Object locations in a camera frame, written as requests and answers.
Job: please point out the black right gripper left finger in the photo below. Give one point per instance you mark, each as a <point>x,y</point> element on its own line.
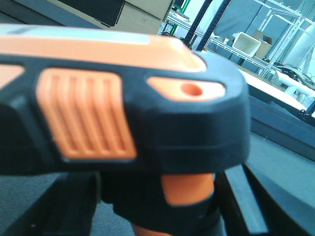
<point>66,208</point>

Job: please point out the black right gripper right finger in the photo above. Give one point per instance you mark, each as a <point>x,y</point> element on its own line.
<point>238,205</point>

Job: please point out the orange black barcode scanner gun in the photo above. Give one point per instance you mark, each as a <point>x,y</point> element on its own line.
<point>153,120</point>

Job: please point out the dark grey table mat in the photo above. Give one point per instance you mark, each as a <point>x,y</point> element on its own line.
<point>283,183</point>

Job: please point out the raised grey conveyor ledge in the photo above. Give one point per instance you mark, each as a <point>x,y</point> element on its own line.
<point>281,123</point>

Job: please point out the white plastic tub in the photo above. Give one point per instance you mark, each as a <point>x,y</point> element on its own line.
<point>245,44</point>

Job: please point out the white metal wire rack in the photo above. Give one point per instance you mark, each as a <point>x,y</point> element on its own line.
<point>287,35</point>

